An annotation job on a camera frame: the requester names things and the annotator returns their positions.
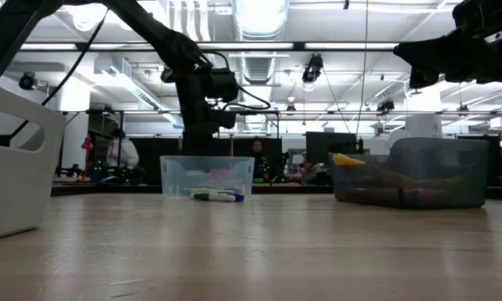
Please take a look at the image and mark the black metal table rig frame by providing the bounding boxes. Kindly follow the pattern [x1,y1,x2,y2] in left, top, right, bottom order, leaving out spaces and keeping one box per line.
[49,181,502,202]

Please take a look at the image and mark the person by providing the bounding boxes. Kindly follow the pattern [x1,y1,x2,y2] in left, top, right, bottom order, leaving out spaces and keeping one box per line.
[250,140,274,181]
[300,157,324,186]
[105,128,141,171]

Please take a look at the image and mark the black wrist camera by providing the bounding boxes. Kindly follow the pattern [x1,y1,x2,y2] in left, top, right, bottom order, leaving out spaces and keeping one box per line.
[483,27,502,45]
[204,68,240,104]

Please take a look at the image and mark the small white marker pink cap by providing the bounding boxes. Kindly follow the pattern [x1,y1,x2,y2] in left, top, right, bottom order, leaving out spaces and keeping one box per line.
[210,167,232,181]

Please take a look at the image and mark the red hanging object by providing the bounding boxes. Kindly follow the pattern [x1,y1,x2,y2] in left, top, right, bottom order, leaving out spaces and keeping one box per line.
[80,136,95,165]

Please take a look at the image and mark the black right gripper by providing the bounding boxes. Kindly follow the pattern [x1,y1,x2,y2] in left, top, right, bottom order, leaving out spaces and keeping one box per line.
[392,24,502,90]

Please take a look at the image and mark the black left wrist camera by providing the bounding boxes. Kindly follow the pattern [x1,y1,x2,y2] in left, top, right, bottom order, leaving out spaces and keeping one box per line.
[204,68,240,104]

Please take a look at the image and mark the black overhead light bar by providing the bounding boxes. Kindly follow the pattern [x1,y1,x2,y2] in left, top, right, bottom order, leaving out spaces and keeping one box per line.
[18,40,398,54]

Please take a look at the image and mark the dark grey plastic bin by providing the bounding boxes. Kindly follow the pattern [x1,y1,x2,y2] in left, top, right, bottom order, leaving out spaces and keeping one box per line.
[330,136,490,210]

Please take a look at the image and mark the black monitor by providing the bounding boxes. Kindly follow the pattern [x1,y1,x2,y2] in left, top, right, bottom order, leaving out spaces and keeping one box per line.
[305,131,358,166]

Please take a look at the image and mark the clear plastic bin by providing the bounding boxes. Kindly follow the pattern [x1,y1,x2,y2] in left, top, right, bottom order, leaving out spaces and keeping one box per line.
[159,155,256,198]

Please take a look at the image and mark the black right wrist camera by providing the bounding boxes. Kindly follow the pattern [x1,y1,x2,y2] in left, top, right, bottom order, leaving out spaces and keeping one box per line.
[483,27,502,45]

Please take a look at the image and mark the white plastic bin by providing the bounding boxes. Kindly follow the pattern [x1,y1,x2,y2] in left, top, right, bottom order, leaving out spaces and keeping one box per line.
[0,79,67,242]

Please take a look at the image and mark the silver ceiling air duct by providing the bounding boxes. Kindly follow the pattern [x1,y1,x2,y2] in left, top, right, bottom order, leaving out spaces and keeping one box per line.
[231,0,290,84]

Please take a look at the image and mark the white round pillar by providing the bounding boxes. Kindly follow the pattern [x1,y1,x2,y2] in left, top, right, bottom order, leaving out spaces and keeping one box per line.
[404,114,443,139]

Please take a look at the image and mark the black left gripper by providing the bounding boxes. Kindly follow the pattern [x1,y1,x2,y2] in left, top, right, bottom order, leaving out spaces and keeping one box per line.
[182,109,238,157]

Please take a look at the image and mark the small white marker green cap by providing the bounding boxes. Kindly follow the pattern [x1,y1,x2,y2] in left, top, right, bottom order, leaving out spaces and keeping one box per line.
[192,191,238,203]

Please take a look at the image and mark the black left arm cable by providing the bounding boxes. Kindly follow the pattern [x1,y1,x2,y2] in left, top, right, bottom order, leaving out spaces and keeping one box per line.
[8,8,273,141]

